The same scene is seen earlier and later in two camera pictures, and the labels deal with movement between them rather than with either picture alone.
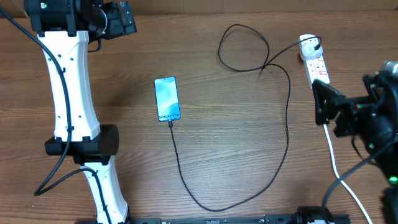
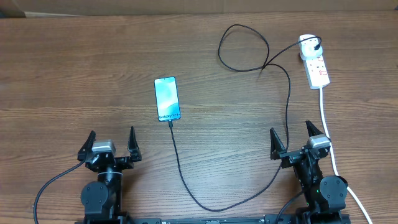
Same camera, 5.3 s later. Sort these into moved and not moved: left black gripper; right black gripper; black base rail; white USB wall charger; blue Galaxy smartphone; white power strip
Moved: left black gripper; right black gripper
Not moved: blue Galaxy smartphone; white USB wall charger; white power strip; black base rail
